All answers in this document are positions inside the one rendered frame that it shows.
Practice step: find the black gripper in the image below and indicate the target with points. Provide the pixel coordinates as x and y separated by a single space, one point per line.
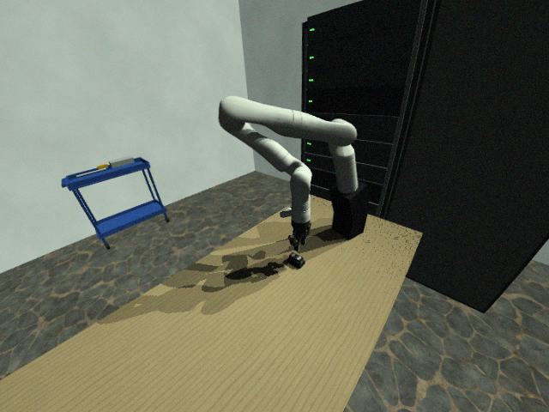
299 235

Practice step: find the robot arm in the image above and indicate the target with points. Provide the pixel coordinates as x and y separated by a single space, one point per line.
235 111

